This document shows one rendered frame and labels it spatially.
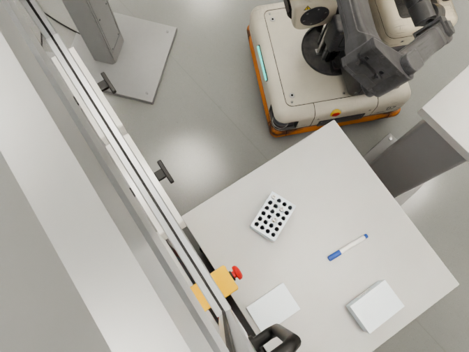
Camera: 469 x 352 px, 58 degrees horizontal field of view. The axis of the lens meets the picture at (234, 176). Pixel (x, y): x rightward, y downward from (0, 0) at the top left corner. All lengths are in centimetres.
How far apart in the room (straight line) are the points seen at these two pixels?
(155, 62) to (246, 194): 120
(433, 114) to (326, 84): 63
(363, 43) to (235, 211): 64
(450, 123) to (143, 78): 146
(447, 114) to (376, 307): 68
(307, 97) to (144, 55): 90
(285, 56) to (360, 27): 118
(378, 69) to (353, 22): 11
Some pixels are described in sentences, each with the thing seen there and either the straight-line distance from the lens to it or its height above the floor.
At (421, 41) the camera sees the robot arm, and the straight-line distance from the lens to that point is 111.
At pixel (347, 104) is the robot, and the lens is 200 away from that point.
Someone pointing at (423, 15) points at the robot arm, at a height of 108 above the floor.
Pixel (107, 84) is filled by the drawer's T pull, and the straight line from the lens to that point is 128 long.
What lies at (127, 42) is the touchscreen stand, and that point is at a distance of 238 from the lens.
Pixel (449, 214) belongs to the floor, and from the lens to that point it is 234.
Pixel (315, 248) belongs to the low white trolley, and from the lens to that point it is 129.
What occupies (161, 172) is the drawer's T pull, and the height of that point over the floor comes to 91.
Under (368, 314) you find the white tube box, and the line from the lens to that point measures 127.
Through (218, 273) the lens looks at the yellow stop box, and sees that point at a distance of 110.
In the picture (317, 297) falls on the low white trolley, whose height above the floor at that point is 76.
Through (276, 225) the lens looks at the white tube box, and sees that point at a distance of 124.
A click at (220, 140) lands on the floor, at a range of 214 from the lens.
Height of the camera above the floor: 201
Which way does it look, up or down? 75 degrees down
